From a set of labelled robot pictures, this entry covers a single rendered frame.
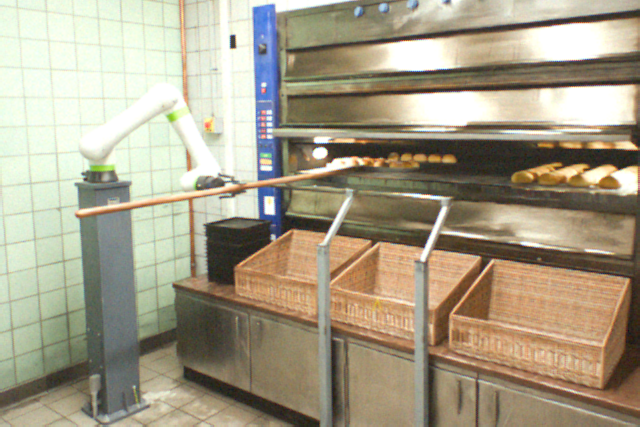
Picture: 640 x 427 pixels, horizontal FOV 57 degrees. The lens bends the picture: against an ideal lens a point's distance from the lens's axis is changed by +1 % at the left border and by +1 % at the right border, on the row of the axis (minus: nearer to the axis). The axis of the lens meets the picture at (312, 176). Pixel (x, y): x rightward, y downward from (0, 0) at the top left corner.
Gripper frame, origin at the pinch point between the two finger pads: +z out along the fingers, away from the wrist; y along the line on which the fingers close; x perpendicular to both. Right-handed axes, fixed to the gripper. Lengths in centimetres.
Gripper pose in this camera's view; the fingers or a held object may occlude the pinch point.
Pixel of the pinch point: (239, 187)
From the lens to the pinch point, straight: 271.4
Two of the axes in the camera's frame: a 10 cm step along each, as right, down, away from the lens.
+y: 0.2, 9.9, 1.1
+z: 7.7, 0.6, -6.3
